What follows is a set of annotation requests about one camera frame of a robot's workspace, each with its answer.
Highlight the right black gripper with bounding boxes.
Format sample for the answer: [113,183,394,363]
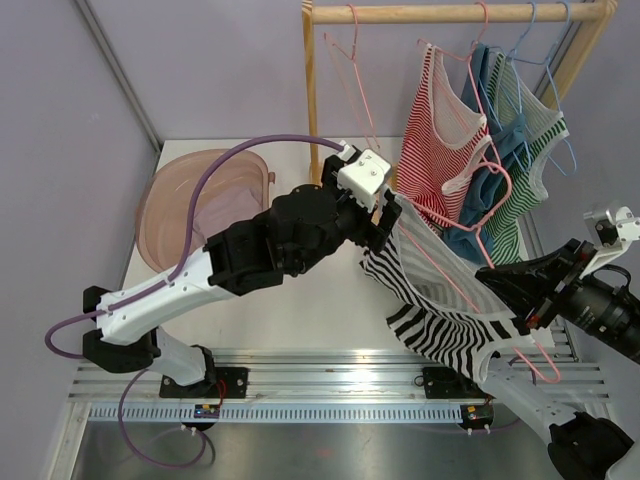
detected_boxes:
[477,235,640,359]

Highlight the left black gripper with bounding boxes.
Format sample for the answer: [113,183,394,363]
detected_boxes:
[292,156,401,275]

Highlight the red white striped tank top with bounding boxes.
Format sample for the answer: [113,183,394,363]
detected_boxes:
[397,44,490,233]

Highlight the black white striped tank top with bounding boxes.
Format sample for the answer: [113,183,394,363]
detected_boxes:
[361,194,535,383]

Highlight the pink hanger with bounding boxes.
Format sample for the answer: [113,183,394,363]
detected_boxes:
[380,159,548,382]
[323,4,381,153]
[416,1,491,139]

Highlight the lilac tank top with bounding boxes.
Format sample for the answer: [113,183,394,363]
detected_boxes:
[193,187,262,240]

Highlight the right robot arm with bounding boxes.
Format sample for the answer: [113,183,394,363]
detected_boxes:
[453,239,639,479]

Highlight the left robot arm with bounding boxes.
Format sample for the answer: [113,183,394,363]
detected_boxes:
[82,148,401,398]

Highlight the blue tank top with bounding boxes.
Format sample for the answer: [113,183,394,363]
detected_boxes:
[442,43,526,265]

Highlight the blue hanger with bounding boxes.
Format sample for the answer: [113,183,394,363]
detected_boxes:
[487,1,539,176]
[507,1,579,177]

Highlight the green white striped tank top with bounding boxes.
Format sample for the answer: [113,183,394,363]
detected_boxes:
[484,53,569,266]

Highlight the pink plastic basin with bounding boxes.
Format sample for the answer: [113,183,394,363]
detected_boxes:
[136,149,275,273]

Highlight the wooden clothes rack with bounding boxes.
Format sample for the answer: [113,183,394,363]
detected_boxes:
[301,0,619,186]

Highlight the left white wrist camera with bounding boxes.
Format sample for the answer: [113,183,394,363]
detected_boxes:
[337,141,392,213]

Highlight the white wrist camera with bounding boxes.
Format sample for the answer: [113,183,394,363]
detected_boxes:
[580,204,640,278]
[337,141,392,213]

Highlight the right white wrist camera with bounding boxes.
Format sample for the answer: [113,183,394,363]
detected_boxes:
[580,204,640,278]

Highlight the aluminium mounting rail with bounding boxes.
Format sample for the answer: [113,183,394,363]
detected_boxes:
[67,279,614,407]

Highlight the white slotted cable duct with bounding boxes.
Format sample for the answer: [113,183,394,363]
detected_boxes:
[89,403,462,424]

